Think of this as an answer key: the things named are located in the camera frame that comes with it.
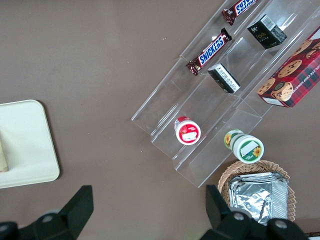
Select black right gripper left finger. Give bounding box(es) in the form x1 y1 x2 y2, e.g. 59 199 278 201
0 184 95 240

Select green lidded yoghurt cup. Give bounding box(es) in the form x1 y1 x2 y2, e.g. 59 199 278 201
223 128 265 165

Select small black carton box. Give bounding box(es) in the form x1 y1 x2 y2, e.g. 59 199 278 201
246 13 289 50
207 62 242 95

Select red tartan cookie box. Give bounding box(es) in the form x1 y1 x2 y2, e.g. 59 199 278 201
256 26 320 109

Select light wicker basket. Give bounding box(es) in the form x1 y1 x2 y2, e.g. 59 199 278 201
217 159 297 224

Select silver foil packets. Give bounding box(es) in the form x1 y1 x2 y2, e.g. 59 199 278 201
228 171 289 226

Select clear acrylic stepped rack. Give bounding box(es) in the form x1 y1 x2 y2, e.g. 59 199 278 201
130 0 320 189

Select Snickers chocolate bar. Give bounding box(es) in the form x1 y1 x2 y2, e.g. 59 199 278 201
222 0 260 27
185 27 233 77

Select red lidded yoghurt cup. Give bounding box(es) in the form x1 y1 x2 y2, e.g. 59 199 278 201
173 115 202 146

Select cream plastic serving tray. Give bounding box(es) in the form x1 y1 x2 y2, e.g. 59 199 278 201
0 99 61 190

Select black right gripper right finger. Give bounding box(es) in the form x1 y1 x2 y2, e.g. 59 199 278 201
199 184 311 240

